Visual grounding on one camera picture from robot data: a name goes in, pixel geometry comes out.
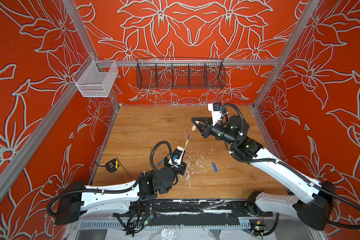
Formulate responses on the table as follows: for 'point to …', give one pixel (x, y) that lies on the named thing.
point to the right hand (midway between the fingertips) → (190, 119)
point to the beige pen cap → (193, 127)
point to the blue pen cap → (215, 167)
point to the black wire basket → (162, 73)
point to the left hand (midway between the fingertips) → (183, 150)
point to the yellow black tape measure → (112, 165)
